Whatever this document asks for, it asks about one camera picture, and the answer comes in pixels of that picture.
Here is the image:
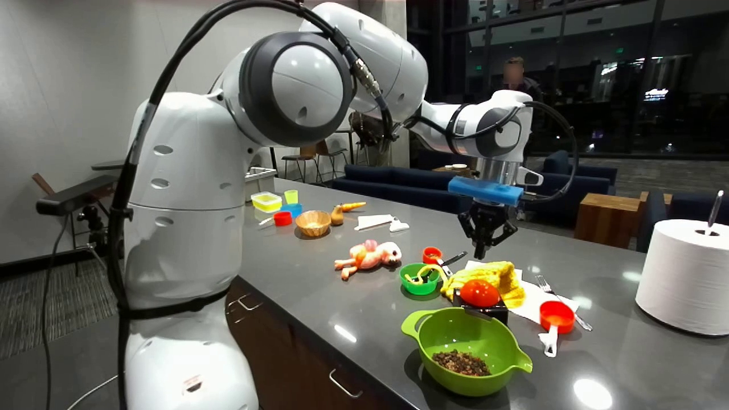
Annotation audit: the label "wooden bowl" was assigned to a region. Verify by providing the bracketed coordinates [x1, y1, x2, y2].
[297, 209, 330, 240]

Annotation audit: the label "large green mixing bowl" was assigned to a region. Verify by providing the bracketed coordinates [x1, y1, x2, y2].
[401, 308, 533, 396]

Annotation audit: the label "orange round push toy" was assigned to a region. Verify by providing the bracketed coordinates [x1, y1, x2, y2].
[460, 281, 501, 310]

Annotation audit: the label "red measuring cup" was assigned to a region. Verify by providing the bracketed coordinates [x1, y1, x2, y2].
[541, 300, 574, 358]

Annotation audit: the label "white paper towel roll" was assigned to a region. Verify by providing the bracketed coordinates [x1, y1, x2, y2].
[636, 218, 729, 338]

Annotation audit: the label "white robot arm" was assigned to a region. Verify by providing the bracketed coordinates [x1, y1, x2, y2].
[110, 0, 533, 410]

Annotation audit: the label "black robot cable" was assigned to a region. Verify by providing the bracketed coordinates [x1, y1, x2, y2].
[105, 0, 397, 410]

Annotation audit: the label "black stand with tripod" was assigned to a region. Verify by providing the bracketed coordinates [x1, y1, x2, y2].
[32, 174, 117, 252]

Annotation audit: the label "yellow square container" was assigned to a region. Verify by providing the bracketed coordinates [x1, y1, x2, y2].
[250, 192, 283, 215]

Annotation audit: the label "small green cup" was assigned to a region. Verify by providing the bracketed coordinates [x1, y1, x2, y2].
[398, 265, 443, 299]

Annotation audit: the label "wooden spoon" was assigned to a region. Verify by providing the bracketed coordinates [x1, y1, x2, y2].
[330, 201, 365, 225]

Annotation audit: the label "dark blue sofa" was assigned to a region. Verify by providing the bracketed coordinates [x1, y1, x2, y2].
[329, 151, 618, 227]

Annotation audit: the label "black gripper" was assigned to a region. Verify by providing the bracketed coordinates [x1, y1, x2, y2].
[458, 203, 517, 260]

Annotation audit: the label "brown beans in bowl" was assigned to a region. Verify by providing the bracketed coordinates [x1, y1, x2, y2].
[434, 350, 487, 376]

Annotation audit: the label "small red cup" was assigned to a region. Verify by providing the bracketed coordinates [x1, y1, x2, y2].
[421, 245, 443, 265]

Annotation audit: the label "white cloth under cup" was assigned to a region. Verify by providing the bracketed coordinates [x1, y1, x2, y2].
[462, 261, 579, 323]

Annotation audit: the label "person in dark shirt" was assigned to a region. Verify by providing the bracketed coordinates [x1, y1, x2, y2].
[499, 56, 545, 100]

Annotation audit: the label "brown cardboard box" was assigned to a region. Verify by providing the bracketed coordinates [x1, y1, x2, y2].
[574, 194, 640, 248]

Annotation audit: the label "green and blue block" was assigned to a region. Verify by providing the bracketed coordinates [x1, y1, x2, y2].
[283, 188, 302, 218]

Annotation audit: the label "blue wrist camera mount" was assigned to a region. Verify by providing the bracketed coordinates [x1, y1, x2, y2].
[446, 175, 524, 207]

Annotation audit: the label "plush toy doll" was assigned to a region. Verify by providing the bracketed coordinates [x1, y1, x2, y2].
[333, 240, 401, 281]

